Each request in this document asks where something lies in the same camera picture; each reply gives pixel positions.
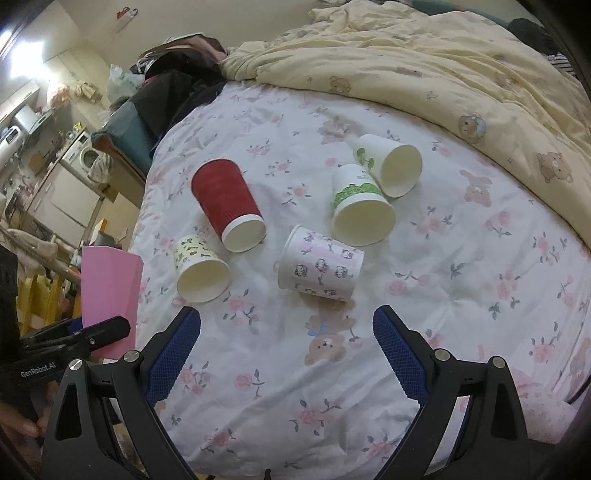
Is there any striped cloth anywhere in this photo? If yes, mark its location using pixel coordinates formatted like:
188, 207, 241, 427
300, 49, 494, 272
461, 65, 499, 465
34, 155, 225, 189
547, 52, 579, 77

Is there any person's left hand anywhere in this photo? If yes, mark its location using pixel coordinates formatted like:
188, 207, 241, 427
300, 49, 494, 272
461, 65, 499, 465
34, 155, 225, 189
0, 399, 41, 439

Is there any white refrigerator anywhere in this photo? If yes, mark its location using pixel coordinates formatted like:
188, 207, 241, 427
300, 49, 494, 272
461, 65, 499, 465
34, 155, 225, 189
33, 161, 105, 241

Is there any yellow bear print quilt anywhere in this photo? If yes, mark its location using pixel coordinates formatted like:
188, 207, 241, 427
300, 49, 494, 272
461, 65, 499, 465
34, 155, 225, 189
222, 0, 591, 252

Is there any white cup with green band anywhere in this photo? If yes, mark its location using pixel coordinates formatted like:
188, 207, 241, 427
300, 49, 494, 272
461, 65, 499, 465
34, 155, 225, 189
331, 163, 397, 247

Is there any pile of dark clothes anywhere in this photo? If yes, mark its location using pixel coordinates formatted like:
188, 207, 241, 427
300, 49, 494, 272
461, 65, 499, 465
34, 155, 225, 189
129, 38, 230, 139

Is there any white cup with green leaves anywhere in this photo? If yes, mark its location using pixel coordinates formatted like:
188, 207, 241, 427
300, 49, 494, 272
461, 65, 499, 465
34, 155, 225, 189
353, 134, 424, 199

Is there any pink paper box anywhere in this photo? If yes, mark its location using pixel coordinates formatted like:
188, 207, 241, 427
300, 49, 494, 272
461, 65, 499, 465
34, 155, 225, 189
79, 246, 144, 361

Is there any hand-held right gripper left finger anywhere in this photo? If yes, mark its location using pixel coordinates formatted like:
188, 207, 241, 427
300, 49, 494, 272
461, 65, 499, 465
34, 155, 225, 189
41, 306, 202, 480

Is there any clear plastic bag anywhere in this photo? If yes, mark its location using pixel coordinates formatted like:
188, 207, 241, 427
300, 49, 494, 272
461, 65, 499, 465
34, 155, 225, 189
107, 65, 145, 105

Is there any pink cartoon print paper cup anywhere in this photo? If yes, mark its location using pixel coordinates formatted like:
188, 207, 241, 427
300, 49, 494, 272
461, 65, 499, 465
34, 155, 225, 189
277, 224, 365, 303

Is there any cream cherry print paper cup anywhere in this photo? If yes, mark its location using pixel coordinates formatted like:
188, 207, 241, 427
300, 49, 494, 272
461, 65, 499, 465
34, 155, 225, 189
174, 234, 232, 304

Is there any teal storage box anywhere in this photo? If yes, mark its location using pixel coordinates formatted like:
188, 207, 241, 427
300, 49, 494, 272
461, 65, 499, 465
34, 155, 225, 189
91, 99, 155, 172

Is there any red corrugated paper cup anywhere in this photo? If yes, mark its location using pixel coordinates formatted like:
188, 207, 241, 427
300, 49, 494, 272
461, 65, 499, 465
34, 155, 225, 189
191, 158, 269, 254

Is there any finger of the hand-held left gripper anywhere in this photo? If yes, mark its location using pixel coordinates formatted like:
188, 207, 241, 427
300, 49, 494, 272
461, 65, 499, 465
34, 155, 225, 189
21, 318, 85, 346
23, 316, 132, 361

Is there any white floral bed sheet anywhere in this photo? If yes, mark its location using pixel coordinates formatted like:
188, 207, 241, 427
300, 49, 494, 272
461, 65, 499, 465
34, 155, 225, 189
127, 80, 591, 480

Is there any white washing machine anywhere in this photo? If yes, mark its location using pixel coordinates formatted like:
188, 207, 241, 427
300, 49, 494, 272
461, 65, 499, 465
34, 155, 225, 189
68, 131, 101, 177

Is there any silver kitchen appliance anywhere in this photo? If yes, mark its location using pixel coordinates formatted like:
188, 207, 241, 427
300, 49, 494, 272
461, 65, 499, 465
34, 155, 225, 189
10, 106, 52, 140

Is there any dark cloth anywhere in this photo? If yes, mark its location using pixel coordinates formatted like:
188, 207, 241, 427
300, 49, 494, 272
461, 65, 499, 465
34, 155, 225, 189
508, 18, 560, 57

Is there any yellow rack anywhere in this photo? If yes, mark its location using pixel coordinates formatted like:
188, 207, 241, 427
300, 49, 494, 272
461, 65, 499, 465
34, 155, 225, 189
17, 272, 71, 326

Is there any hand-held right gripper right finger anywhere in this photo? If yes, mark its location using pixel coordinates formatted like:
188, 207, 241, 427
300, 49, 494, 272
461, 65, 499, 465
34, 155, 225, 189
372, 305, 530, 480

